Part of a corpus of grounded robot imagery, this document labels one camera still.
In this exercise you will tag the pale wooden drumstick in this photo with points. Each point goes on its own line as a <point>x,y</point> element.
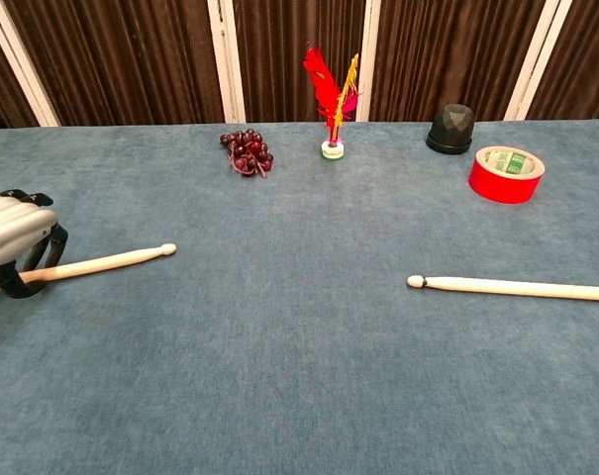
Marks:
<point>517,287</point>
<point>111,261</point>

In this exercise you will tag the red feather shuttlecock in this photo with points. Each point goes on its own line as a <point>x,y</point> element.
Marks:
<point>326,89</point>

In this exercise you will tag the black faceted cup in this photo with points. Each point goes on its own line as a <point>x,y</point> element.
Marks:
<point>451,128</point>

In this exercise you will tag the red tape roll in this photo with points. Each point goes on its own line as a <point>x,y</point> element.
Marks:
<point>499,185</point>

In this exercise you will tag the brown curtain screen panel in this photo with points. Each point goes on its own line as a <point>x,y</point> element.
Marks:
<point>442,49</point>
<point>279,59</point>
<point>2,94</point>
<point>586,64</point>
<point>130,59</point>

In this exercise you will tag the blue felt table mat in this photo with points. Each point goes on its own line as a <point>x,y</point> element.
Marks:
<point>289,321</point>

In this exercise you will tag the dark red grape bunch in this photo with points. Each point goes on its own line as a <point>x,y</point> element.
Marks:
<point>249,153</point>

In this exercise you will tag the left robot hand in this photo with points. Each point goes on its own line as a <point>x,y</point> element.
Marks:
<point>17,227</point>

